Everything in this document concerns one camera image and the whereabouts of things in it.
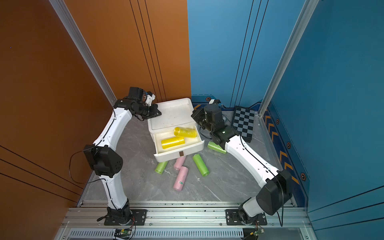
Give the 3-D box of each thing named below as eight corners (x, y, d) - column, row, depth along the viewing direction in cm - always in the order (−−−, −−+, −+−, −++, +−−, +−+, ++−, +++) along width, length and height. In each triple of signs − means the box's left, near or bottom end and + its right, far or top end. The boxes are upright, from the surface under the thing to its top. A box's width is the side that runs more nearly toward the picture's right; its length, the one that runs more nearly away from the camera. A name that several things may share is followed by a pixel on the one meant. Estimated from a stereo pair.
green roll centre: (203, 177, 88) (203, 175, 85) (192, 158, 96) (192, 155, 94) (210, 174, 89) (210, 172, 87) (198, 155, 97) (198, 152, 95)
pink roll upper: (173, 168, 91) (172, 166, 88) (179, 156, 97) (179, 153, 94) (180, 171, 90) (179, 169, 87) (186, 159, 96) (185, 156, 93)
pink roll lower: (173, 189, 84) (172, 187, 81) (181, 167, 92) (180, 165, 89) (181, 192, 83) (180, 190, 80) (189, 169, 91) (188, 167, 88)
